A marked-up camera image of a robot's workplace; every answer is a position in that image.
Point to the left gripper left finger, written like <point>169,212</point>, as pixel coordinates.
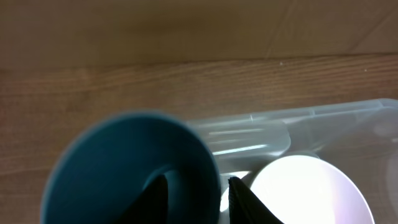
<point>151,207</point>

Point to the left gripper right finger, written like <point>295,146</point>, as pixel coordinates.
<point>245,207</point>

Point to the pink bowl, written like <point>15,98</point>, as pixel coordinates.
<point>296,189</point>

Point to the blue cup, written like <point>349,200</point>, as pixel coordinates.
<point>105,170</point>

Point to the clear plastic storage bin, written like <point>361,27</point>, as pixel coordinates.
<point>359,138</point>

